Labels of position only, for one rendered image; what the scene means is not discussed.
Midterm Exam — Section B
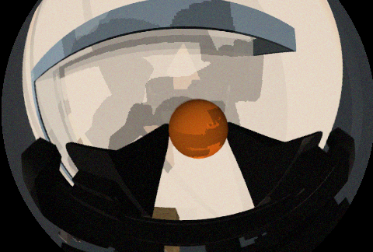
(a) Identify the orange ball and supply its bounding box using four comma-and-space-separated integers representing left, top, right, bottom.
168, 99, 229, 159

